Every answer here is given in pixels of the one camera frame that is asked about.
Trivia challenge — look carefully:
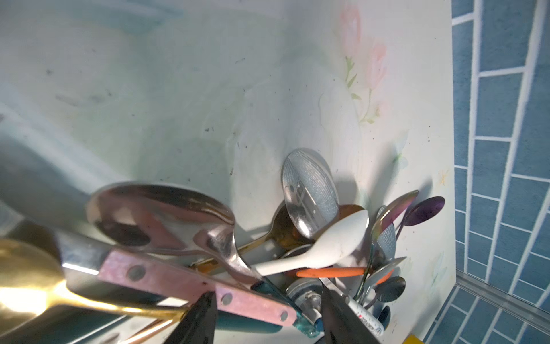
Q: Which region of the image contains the textured steel spoon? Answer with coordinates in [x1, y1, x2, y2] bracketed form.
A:
[282, 148, 339, 239]

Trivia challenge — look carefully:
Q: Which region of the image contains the Pochacco white handled spoon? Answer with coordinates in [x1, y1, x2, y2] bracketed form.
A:
[319, 277, 385, 337]

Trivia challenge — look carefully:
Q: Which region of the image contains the steel spoon pink handle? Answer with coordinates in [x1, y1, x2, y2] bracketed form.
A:
[86, 183, 296, 326]

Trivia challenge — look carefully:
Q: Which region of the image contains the iridescent rainbow spoon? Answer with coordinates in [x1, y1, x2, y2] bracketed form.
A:
[354, 190, 419, 301]

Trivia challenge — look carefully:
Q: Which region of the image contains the bronze brown spoon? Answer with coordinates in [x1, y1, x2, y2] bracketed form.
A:
[190, 202, 365, 274]

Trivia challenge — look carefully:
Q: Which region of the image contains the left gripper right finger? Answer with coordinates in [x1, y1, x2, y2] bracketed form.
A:
[319, 286, 379, 343]

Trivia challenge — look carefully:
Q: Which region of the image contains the orange handled spoon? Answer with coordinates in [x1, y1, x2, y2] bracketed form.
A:
[295, 266, 395, 285]

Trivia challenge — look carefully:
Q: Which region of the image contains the steel spoon green marbled handle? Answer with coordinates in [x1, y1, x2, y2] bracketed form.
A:
[193, 225, 320, 338]

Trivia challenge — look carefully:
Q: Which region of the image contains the yellow pen cup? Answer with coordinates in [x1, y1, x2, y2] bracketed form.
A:
[402, 334, 424, 344]

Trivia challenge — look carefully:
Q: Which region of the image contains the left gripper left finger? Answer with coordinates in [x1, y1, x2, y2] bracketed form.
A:
[164, 292, 218, 344]

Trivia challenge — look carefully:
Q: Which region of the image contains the purple spoon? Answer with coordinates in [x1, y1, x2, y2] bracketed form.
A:
[396, 196, 445, 239]

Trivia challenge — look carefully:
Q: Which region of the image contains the white ceramic spoon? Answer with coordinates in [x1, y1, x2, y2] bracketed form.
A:
[253, 207, 370, 276]

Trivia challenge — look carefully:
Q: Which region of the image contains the floral table mat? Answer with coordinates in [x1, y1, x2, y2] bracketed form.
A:
[1, 1, 455, 343]

